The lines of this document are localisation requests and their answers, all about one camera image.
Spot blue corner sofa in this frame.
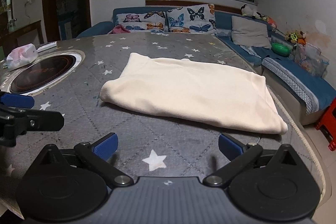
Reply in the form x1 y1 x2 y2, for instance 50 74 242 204
77 6 335 125

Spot built-in induction cooker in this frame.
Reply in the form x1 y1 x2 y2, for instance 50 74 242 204
1 50 85 96

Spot green round toy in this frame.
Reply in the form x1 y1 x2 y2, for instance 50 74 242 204
271 43 291 57

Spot left butterfly pillow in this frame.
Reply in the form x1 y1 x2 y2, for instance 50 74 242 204
114 11 166 33

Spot cream fleece garment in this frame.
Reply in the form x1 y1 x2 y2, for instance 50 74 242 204
100 53 288 135

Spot butterfly pillow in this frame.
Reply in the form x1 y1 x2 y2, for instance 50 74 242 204
114 11 166 33
166 3 217 35

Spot pink cloth on sofa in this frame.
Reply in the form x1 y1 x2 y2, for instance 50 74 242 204
108 24 130 35

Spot yellow orange plush toys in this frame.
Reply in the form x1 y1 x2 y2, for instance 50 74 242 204
285 30 306 46

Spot tissue pack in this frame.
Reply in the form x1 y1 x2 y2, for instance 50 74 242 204
6 43 38 71

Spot grey cushion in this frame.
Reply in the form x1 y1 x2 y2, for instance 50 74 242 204
231 16 271 49

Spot white plush toy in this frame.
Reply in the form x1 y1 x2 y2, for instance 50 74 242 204
240 4 262 20

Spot clear toy storage box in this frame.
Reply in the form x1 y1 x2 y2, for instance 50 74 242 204
294 43 329 77

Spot white paper stack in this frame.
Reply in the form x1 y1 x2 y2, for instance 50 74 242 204
37 42 57 53

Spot wooden side cabinet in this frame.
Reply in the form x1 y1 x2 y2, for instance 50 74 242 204
1 20 44 57

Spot red plastic stool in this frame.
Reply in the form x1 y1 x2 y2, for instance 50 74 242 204
315 100 335 151

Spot right butterfly pillow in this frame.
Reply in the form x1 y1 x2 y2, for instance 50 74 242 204
166 3 217 35

